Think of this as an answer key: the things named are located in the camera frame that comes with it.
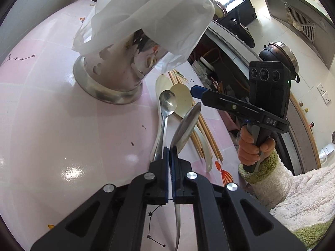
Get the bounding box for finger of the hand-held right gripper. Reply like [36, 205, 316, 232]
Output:
[190, 84, 265, 126]

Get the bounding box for dark cooking pot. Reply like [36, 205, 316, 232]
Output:
[259, 42, 300, 83]

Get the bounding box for white plastic bag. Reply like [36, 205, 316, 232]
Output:
[72, 0, 215, 68]

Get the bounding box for metal utensil holder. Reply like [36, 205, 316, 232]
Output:
[73, 30, 173, 105]

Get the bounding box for person's right forearm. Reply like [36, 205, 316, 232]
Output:
[238, 152, 335, 249]

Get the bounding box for person's right hand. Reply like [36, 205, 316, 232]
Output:
[238, 127, 276, 166]

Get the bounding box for black kitchen appliance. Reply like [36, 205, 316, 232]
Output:
[222, 0, 257, 21]

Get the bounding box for black wok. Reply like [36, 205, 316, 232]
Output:
[228, 18, 255, 49]

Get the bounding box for steel range hood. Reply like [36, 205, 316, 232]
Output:
[256, 0, 333, 70]

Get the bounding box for white wall socket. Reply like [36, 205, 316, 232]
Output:
[317, 84, 330, 105]

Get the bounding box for stacked enamel pots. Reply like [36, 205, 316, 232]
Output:
[211, 0, 227, 20]

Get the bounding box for metal spoon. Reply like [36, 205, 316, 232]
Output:
[170, 101, 202, 251]
[150, 89, 176, 163]

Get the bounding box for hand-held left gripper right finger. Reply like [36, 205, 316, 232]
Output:
[170, 146, 307, 251]

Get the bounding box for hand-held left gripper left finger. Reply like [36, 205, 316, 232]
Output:
[30, 146, 170, 251]

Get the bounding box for row of wooden chopsticks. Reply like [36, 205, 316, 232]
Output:
[168, 69, 224, 162]

